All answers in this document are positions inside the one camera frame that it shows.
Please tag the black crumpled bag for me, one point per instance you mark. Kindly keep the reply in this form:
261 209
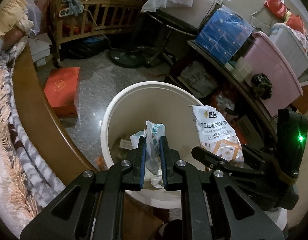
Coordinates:
262 86

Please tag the wooden baby crib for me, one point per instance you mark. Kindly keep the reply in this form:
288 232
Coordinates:
72 20

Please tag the yellow frilled pillow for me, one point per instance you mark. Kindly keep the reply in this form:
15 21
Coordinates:
12 12

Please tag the red gift box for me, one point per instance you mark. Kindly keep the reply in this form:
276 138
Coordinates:
62 91

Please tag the pink storage bin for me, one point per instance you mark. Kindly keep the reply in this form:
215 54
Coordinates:
264 57

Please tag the white storage bin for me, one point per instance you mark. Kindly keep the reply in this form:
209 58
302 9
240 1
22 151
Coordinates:
291 47

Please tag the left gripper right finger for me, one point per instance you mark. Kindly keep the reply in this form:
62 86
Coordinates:
213 206

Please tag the red hanging bag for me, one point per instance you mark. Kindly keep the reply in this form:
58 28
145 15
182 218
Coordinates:
277 7

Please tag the striped fleece blanket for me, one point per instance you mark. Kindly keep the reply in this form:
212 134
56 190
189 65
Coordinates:
32 183

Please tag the black fan base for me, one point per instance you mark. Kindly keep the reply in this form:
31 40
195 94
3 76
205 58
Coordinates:
128 58

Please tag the blue tissue pack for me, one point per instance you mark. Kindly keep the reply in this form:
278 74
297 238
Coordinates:
224 34

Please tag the cream trash bin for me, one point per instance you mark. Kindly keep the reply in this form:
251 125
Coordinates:
158 102

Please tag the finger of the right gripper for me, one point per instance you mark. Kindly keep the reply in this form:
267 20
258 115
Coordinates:
210 160

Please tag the wooden bed frame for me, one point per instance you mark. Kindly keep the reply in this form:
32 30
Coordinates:
58 150

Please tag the clear printed plastic bag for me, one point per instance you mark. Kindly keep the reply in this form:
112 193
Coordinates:
152 135

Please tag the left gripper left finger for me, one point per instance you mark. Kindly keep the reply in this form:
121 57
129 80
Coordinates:
91 206

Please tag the white orange snack bag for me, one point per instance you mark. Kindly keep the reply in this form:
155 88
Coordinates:
216 135

